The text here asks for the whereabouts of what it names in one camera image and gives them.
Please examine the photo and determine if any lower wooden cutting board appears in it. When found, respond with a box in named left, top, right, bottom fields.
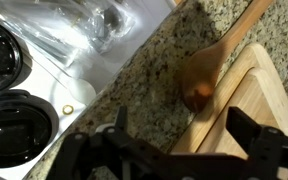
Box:
left=172, top=43, right=288, bottom=158

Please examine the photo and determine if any upper wooden cutting board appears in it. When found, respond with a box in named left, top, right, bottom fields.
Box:
left=190, top=68, right=288, bottom=160

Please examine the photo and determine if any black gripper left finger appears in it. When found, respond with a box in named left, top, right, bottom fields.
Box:
left=46, top=106, right=141, bottom=180

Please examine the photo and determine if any wooden cutting board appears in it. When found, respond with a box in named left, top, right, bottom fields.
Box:
left=172, top=43, right=288, bottom=158
left=190, top=68, right=288, bottom=160

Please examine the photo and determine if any clear plastic bag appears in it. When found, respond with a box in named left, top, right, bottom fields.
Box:
left=0, top=0, right=134, bottom=66

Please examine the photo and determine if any small gold ring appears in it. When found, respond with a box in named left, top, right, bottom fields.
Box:
left=62, top=104, right=75, bottom=116

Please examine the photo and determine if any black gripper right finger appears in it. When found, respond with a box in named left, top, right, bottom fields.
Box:
left=226, top=107, right=288, bottom=180

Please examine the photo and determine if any wooden spoon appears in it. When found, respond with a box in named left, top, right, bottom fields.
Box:
left=180, top=0, right=273, bottom=112

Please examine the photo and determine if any middle black round lid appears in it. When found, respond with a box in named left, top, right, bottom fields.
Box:
left=0, top=90, right=59, bottom=168

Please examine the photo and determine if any open white wooden drawer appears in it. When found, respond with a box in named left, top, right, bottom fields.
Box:
left=0, top=0, right=182, bottom=180

